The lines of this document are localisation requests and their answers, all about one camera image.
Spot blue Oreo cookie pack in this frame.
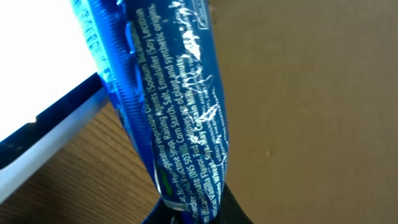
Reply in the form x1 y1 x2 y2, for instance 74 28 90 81
70 0 229 223

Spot white barcode scanner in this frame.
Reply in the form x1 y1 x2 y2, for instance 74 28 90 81
1 0 108 200

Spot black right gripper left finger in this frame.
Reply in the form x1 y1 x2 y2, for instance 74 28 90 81
142 198 185 224

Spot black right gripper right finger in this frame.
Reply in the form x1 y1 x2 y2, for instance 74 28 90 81
217 184 253 224

